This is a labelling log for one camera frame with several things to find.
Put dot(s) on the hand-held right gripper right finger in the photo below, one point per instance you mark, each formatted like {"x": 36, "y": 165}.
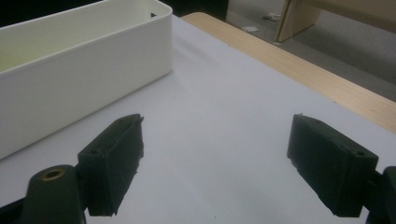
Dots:
{"x": 330, "y": 168}

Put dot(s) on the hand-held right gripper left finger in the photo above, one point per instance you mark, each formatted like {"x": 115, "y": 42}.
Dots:
{"x": 109, "y": 168}

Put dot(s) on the white plastic bin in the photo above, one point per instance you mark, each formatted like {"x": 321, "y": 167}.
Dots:
{"x": 77, "y": 87}

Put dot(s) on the white table sheet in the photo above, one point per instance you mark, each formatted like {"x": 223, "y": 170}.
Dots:
{"x": 218, "y": 109}

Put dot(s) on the light wooden furniture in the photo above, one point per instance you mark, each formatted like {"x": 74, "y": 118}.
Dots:
{"x": 294, "y": 18}

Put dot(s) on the white paper scrap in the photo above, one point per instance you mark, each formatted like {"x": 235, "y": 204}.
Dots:
{"x": 250, "y": 29}

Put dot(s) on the small crumpled paper item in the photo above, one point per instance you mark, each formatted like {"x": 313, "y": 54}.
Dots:
{"x": 273, "y": 16}

